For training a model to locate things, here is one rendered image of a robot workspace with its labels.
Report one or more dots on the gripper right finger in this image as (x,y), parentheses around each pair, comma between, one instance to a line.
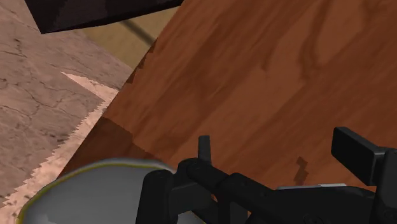
(356,153)

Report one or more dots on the grey bowl with yellow rim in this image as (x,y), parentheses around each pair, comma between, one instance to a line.
(93,198)

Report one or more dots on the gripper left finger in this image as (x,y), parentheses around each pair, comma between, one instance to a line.
(201,178)

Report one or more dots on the brown wooden table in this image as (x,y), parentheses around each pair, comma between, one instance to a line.
(248,86)

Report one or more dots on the dark robot stand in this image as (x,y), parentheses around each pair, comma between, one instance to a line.
(93,12)

